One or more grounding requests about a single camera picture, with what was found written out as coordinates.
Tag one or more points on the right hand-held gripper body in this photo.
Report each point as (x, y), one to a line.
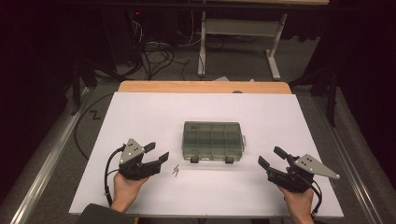
(292, 182)

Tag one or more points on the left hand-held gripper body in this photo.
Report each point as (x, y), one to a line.
(132, 169)

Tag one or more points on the transparent grey compartment box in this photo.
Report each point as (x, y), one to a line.
(213, 141)

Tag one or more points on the person's right hand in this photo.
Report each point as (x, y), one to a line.
(300, 203)

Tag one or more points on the person's left hand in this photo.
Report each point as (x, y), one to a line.
(124, 193)

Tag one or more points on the black metal stand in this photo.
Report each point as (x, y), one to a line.
(332, 102)
(75, 93)

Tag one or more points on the white paper scrap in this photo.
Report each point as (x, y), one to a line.
(222, 79)

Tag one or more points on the black case with red light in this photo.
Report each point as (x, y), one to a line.
(137, 13)

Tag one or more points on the aluminium floor rail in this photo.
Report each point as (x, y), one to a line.
(348, 161)
(49, 161)

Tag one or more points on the white metal desk frame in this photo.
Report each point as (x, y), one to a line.
(239, 27)

